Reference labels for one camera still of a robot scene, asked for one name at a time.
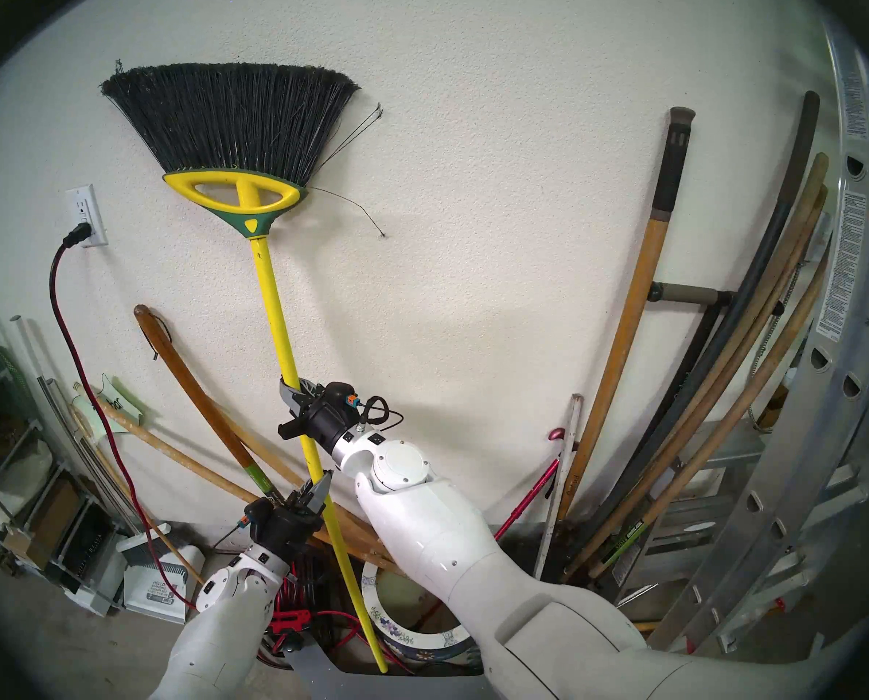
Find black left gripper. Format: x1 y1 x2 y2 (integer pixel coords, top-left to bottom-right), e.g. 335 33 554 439
249 470 335 562

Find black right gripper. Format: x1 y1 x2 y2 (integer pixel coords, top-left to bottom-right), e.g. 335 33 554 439
277 376 367 456

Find yellow broom with black bristles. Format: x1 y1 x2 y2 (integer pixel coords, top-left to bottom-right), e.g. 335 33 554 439
99 61 390 674

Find white floral ceramic pot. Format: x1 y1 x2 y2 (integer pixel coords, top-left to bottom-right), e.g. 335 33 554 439
360 556 479 659

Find light wooden stick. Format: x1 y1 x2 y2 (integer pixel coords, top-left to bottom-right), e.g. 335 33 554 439
72 383 399 572
216 413 391 561

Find thin wooden dowel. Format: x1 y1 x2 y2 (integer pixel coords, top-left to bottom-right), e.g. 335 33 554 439
66 403 213 594

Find pale green plastic blade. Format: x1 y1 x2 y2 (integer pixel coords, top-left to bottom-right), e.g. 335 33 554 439
85 374 146 444

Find white dustpan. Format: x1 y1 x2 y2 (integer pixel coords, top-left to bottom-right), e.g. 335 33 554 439
117 524 206 625

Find grey metal rods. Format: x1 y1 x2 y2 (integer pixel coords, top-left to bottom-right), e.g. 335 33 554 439
37 374 140 532

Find grey metal storage shelf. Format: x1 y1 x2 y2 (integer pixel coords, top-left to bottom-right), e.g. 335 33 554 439
0 308 125 615

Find white flat wooden stick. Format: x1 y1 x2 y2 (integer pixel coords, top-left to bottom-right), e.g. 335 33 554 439
535 394 585 579

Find brown cardboard box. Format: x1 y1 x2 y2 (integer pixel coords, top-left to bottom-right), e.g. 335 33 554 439
4 476 85 568

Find grey step ladder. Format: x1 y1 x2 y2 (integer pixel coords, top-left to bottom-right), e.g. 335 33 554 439
609 414 792 612

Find aluminium extension ladder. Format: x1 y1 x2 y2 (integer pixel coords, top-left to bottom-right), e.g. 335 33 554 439
646 13 869 656

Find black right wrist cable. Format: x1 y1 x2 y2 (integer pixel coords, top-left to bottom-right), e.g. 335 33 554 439
358 394 406 433

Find dark brown wooden handle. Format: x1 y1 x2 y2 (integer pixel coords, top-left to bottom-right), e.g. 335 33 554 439
133 305 289 506

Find black red cord reel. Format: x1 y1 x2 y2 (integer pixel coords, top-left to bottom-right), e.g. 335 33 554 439
260 560 406 670

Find black red power cord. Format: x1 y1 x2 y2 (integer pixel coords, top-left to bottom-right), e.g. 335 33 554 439
48 223 202 612

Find white wall outlet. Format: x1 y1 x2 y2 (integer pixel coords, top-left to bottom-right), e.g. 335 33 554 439
65 186 109 249

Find orange handle with black grip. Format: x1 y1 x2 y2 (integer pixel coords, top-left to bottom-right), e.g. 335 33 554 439
557 106 696 521

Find olive grip tool handle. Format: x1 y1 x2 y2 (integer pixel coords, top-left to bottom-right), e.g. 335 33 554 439
647 281 734 307

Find bundle of long tool handles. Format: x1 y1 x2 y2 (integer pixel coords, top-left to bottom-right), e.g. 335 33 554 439
577 91 820 532

